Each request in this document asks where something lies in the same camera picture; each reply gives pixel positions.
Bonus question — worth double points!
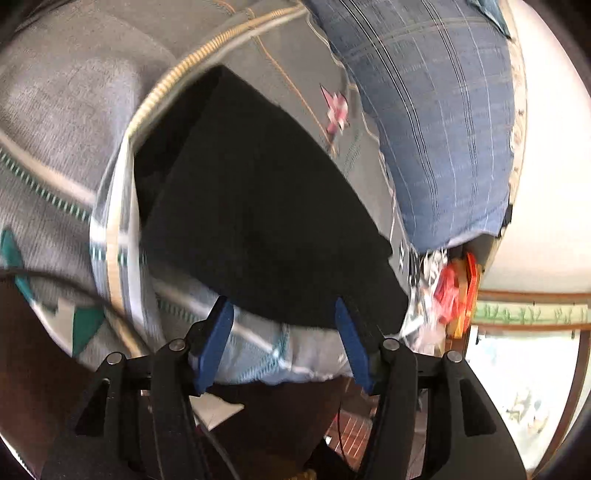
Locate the black pants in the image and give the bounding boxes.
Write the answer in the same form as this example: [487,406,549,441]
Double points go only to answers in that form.
[133,65,411,335]

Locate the black cable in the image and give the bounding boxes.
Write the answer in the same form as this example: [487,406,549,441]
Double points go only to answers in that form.
[0,269,153,357]

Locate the wooden window frame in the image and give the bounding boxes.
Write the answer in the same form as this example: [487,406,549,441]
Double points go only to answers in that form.
[464,290,591,467]

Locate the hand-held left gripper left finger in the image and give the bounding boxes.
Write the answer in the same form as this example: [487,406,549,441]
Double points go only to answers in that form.
[41,295,236,480]

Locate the blue plaid pillow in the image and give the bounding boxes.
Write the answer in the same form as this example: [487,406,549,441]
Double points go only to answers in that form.
[305,0,515,252]

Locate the red packets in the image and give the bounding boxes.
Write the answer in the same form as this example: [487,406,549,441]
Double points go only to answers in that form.
[434,253,482,339]

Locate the white plastic bag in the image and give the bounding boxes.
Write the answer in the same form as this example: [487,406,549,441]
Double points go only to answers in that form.
[401,248,450,343]

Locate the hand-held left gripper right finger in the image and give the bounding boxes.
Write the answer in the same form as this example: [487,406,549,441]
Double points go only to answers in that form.
[335,296,527,480]

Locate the grey printed bed sheet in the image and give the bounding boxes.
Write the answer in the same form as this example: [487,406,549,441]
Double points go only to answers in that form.
[0,0,416,386]

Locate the white paper sheet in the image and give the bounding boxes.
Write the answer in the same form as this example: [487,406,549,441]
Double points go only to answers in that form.
[188,394,244,428]

